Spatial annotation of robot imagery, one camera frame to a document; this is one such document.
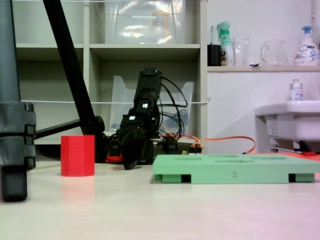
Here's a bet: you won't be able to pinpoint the white sink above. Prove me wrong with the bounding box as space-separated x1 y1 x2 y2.
254 100 320 143

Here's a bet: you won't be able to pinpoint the small clear sanitizer bottle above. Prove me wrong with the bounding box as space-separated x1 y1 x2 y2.
289 79 305 102

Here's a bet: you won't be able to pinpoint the wooden wall ledge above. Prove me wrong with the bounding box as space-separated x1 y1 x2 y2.
207 65 320 73

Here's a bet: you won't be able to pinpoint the black cup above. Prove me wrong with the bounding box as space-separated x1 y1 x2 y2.
207 44 223 67

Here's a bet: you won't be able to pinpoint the thick grey tripod leg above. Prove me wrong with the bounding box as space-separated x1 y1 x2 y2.
0 0 37 203

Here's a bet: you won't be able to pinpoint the slim black tripod leg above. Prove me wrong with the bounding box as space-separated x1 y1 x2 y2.
42 0 107 163

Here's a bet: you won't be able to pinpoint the clear plastic file tray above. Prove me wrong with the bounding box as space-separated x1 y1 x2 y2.
109 74 195 137

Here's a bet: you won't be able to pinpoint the red octagonal pillar block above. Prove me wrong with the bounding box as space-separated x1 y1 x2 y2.
60 135 96 178

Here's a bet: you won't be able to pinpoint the black tripod brace bar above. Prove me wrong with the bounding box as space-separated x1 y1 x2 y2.
33 119 83 141

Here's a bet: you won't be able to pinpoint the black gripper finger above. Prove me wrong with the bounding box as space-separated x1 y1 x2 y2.
141 138 155 165
123 127 146 171

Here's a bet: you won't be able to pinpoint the clear plastic storage box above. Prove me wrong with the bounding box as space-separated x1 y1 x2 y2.
103 0 187 45

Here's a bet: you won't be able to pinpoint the green spray bottle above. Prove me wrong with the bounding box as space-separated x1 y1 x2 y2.
216 21 235 67

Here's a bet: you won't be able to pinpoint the white pump soap bottle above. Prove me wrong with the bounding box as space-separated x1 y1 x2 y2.
293 25 320 67

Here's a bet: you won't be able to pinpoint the white string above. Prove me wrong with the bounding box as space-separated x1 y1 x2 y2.
19 97 211 105

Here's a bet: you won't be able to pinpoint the red clamp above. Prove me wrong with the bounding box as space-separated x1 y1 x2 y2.
106 154 125 164

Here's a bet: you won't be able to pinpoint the clear measuring cup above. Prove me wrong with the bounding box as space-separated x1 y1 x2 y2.
231 36 251 67

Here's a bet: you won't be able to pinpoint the small circuit board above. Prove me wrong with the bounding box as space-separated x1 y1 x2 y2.
181 142 205 156

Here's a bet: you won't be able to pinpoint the black looping arm wires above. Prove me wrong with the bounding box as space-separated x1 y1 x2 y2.
157 74 189 141

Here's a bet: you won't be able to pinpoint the green shape hole board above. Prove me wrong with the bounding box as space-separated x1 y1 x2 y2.
151 154 320 185

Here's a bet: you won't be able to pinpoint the red flat sheet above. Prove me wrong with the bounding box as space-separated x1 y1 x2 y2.
257 151 320 163

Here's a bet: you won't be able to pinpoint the orange flat cable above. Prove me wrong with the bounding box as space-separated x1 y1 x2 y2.
159 134 256 155

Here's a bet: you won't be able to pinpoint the glass pitcher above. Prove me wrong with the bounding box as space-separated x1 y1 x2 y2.
260 39 290 67

